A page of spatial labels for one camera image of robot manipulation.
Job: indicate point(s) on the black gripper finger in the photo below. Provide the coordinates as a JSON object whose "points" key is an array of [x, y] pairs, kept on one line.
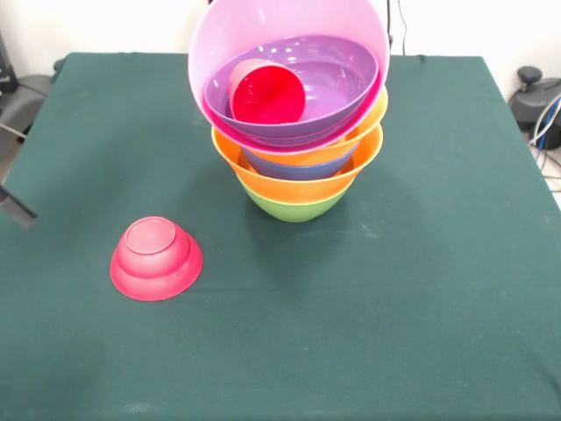
{"points": [[17, 209]]}

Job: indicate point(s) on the red bowl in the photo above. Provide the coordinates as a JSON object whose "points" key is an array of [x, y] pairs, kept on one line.
{"points": [[153, 272]]}

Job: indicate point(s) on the red cup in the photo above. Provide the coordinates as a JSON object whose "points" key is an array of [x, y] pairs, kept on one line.
{"points": [[267, 96]]}

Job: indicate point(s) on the pink bowl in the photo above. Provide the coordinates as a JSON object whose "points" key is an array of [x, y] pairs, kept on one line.
{"points": [[228, 30]]}

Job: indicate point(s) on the blue bowl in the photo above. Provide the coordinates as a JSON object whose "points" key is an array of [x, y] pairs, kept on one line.
{"points": [[298, 171]]}

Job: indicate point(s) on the orange bowl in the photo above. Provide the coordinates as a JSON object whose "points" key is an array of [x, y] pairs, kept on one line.
{"points": [[302, 188], [372, 127]]}

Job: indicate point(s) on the purple bowl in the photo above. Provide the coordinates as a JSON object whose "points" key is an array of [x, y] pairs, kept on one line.
{"points": [[342, 79]]}

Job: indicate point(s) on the green bowl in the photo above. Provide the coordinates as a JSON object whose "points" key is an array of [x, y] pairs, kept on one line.
{"points": [[293, 212]]}

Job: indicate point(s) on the dark green tablecloth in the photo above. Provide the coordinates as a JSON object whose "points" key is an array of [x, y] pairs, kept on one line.
{"points": [[307, 329]]}

